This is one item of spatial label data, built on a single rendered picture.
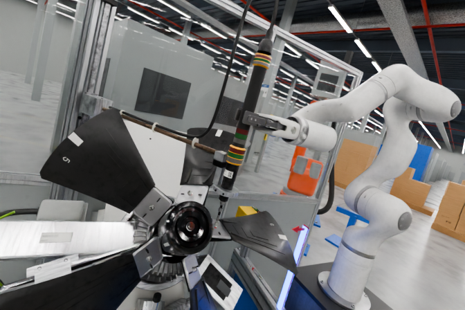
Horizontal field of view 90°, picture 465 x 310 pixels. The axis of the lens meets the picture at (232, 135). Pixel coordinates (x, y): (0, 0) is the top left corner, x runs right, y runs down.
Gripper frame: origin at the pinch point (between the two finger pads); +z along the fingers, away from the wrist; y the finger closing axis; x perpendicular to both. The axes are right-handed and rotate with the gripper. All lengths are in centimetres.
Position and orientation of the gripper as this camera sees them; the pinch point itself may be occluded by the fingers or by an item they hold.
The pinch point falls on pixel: (245, 117)
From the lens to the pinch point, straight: 60.2
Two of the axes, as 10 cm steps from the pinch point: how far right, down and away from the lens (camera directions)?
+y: -4.3, -2.2, 8.7
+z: -8.6, -1.9, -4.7
